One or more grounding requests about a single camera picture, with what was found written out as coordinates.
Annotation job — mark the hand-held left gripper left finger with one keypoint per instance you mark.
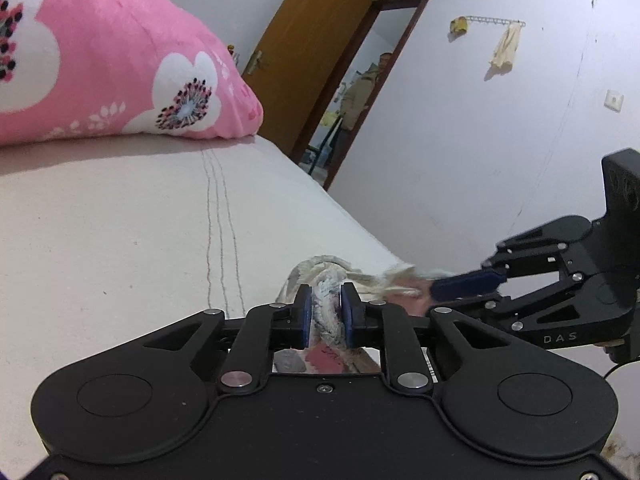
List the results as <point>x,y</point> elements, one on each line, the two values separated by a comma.
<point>303,315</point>

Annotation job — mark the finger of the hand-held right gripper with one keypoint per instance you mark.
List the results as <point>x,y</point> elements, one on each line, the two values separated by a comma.
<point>465,285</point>
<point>510,305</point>

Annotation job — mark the pink floral pillow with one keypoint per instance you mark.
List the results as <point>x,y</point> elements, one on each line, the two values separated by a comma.
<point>100,60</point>

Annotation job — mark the white wall switch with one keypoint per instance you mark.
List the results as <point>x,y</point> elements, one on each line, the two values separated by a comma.
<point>614,100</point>

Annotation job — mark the white and pink frayed shoe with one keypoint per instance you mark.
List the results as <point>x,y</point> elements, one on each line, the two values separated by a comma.
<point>325,310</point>

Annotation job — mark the dark chair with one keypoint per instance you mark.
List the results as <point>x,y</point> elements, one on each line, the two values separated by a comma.
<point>314,152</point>

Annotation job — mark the metal wall hook rack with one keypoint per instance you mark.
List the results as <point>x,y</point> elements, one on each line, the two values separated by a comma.
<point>490,20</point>

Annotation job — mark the brown wooden door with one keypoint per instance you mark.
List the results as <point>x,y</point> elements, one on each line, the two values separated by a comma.
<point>300,35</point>

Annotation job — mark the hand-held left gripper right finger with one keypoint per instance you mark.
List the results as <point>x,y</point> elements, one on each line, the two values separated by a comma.
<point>347,315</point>

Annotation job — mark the dark brown door frame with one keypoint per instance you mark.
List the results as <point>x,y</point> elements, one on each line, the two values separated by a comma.
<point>377,91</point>

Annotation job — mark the hanging pale yellow cloth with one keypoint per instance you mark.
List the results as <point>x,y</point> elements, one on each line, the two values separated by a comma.
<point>505,47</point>

